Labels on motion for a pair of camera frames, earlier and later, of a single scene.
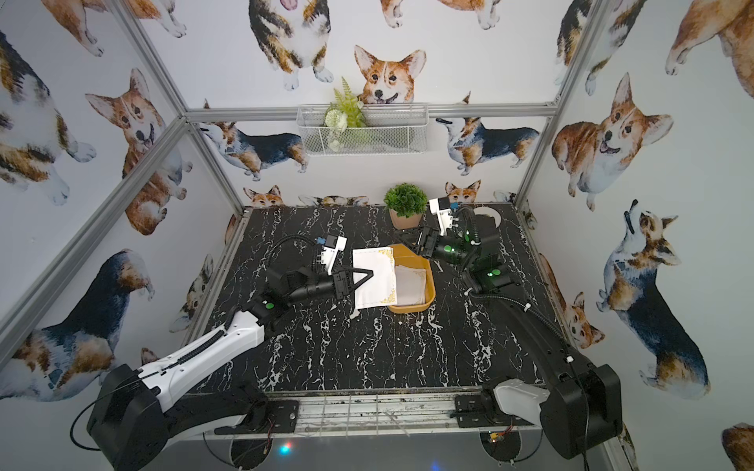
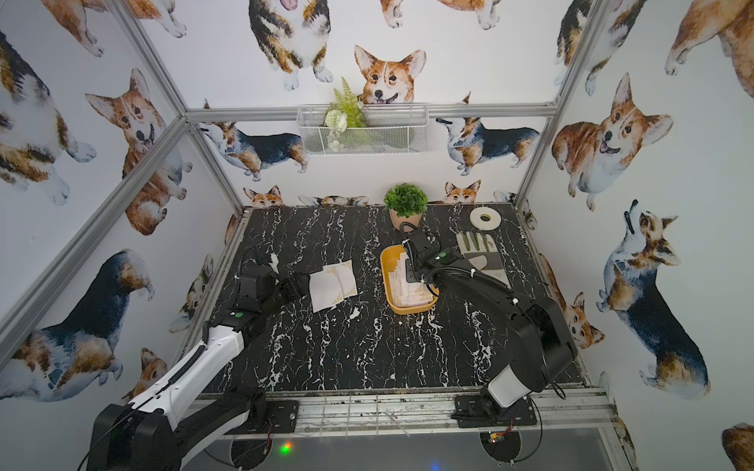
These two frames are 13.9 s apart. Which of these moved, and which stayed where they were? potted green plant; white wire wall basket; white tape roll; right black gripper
Moved: right black gripper
Stayed: potted green plant; white tape roll; white wire wall basket
